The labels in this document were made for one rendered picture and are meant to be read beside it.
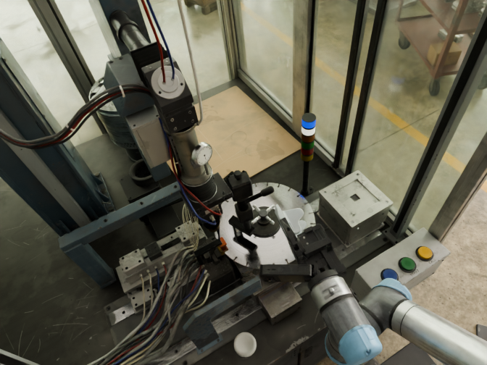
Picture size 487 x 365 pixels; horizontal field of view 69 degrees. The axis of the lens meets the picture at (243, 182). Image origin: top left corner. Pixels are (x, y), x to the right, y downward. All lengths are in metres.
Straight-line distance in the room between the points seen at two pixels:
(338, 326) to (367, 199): 0.66
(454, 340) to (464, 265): 1.59
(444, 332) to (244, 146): 1.16
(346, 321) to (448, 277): 1.60
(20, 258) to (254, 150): 1.06
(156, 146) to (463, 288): 1.88
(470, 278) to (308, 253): 1.64
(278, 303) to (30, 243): 1.04
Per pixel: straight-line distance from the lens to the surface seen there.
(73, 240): 1.20
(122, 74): 0.82
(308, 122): 1.16
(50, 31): 1.74
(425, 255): 1.23
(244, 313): 1.24
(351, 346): 0.72
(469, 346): 0.78
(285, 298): 1.19
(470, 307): 2.26
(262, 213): 1.12
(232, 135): 1.73
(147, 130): 0.77
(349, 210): 1.27
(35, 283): 1.59
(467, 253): 2.40
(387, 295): 0.86
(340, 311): 0.73
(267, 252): 1.11
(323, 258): 0.79
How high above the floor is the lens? 1.94
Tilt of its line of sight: 51 degrees down
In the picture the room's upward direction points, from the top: 9 degrees counter-clockwise
